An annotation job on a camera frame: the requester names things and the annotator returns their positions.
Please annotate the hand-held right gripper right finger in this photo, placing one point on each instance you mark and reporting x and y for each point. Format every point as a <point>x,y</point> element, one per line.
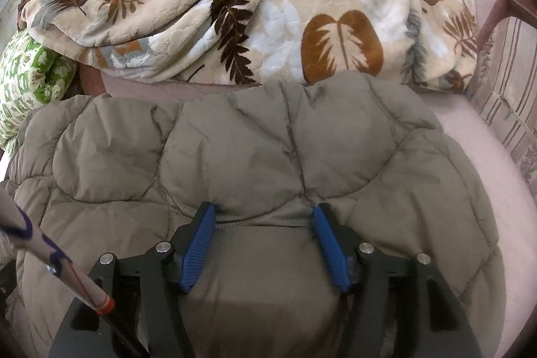
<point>329,249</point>

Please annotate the leaf print fleece blanket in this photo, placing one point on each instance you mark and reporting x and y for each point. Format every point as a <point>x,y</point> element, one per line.
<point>272,5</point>

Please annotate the green patterned pillow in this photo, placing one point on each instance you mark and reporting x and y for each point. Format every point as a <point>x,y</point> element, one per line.
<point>25,81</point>

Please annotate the striped cushion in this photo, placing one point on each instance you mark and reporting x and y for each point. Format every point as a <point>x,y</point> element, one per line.
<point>507,89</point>

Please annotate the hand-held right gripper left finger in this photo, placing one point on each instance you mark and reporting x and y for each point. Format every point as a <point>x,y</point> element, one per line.
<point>199,249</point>

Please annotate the grey puffer jacket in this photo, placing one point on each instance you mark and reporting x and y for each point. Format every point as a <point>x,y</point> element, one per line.
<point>251,156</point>

